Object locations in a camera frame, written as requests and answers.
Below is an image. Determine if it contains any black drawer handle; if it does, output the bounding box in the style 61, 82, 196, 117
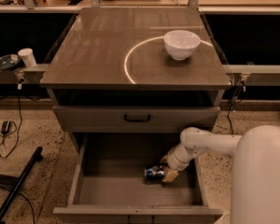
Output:
123, 114, 151, 122

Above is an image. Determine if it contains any black power adapter left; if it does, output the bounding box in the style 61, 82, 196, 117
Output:
1, 120, 10, 134

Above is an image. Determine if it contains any white paper cup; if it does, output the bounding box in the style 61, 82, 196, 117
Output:
18, 48, 36, 67

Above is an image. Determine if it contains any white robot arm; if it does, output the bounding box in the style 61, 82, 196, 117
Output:
161, 125, 280, 224

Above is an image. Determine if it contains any grey drawer cabinet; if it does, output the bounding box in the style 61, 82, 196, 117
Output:
41, 7, 231, 147

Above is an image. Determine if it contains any open grey middle drawer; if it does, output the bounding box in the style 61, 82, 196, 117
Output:
53, 133, 223, 224

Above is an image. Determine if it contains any black cable right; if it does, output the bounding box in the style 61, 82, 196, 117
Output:
226, 75, 248, 135

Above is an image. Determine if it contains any black cable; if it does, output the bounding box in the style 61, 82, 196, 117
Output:
226, 75, 248, 135
0, 81, 23, 160

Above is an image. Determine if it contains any dark blue plate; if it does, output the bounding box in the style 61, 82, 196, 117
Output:
0, 54, 21, 70

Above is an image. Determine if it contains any black cable left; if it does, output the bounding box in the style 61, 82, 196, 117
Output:
0, 81, 23, 160

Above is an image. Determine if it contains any blue pepsi can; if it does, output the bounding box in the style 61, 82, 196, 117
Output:
144, 164, 165, 181

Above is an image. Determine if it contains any closed grey top drawer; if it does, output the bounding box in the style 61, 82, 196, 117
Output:
53, 105, 220, 133

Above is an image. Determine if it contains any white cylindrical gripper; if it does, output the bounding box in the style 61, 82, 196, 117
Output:
160, 143, 205, 183

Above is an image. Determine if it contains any white ceramic bowl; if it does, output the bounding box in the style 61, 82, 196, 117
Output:
163, 30, 201, 61

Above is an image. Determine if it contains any black metal pole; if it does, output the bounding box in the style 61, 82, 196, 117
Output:
0, 147, 43, 224

